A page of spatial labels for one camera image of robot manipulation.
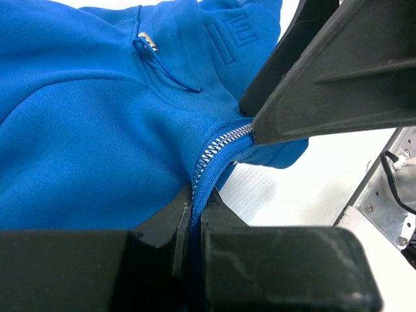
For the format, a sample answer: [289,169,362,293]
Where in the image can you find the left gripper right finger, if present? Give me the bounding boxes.
[201,191,384,311]

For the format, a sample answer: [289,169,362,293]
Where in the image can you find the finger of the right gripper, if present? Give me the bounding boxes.
[239,0,339,116]
[253,1,415,145]

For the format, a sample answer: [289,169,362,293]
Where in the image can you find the blue zip-up jacket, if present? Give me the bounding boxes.
[1,1,308,311]

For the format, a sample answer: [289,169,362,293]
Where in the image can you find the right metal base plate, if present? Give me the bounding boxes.
[334,127,415,266]

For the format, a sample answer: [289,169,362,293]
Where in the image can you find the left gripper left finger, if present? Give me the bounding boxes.
[1,185,192,311]

